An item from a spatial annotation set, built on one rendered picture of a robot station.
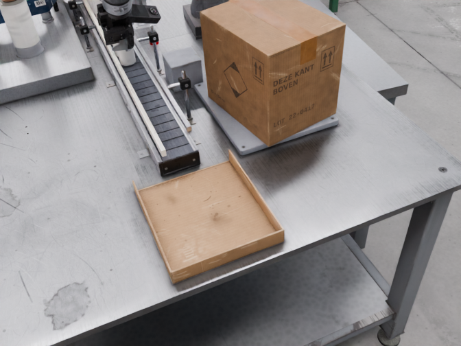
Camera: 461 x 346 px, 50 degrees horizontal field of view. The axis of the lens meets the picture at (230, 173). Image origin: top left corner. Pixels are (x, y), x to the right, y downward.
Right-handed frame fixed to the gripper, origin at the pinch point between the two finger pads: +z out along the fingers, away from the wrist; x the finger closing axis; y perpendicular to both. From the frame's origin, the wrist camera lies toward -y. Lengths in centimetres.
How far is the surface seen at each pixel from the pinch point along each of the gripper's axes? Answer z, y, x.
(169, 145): -10.3, 0.8, 37.5
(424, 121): 97, -154, 28
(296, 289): 40, -31, 83
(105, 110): 9.3, 11.9, 13.6
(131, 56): 8.6, -1.1, -1.8
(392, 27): 145, -204, -56
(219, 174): -12, -8, 49
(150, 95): 1.9, -1.2, 16.5
